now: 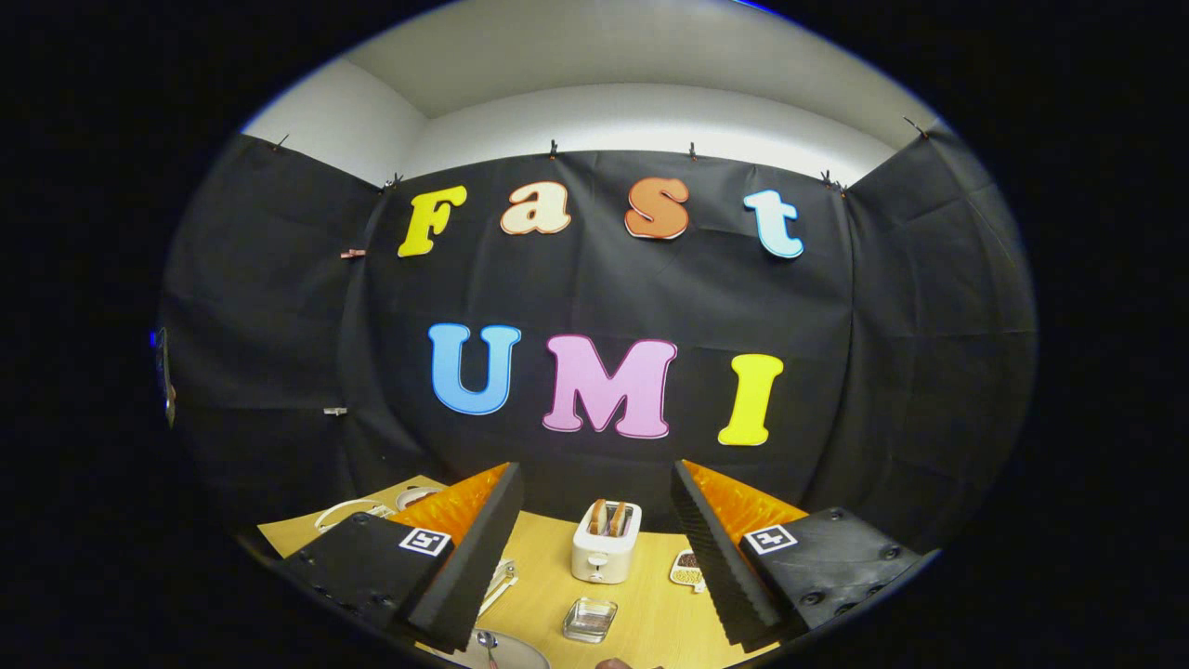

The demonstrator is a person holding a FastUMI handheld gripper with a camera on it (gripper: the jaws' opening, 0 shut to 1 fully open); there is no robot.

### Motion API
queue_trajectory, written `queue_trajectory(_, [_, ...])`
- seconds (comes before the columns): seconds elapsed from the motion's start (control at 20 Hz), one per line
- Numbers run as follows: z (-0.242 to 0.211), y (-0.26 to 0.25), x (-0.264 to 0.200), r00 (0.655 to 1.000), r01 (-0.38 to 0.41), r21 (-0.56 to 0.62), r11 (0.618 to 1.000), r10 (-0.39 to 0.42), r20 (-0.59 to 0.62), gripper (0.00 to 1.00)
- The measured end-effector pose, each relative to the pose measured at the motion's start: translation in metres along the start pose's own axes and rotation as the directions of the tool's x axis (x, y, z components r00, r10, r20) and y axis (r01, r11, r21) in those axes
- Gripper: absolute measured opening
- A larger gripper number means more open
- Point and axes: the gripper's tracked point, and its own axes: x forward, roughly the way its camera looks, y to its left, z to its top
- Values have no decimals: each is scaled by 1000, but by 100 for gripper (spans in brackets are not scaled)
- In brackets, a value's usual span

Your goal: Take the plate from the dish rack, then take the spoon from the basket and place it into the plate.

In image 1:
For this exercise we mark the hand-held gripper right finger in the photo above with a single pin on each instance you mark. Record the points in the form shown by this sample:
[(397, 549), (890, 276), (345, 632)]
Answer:
[(715, 557)]

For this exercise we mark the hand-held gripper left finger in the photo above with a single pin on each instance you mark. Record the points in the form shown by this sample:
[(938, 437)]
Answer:
[(469, 567)]

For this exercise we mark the cream round plate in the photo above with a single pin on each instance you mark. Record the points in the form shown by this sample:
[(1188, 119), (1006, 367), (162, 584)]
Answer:
[(520, 655)]

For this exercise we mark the white divided dish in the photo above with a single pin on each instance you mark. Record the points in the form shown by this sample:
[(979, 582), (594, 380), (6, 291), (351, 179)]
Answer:
[(683, 587)]

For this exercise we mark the small oval white dish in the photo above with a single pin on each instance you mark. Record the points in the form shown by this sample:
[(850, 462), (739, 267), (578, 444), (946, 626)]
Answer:
[(413, 497)]

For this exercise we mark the heap of soy beans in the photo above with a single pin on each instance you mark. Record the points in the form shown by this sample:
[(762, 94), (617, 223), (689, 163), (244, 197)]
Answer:
[(687, 577)]

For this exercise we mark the bread slice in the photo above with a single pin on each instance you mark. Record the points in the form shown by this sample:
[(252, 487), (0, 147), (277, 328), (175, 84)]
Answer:
[(597, 518), (618, 519)]

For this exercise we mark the white toaster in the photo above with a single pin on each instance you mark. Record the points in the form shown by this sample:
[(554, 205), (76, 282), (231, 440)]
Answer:
[(604, 557)]

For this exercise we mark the row of black clips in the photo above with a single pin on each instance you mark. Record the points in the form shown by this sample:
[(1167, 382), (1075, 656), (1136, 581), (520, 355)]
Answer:
[(553, 149)]

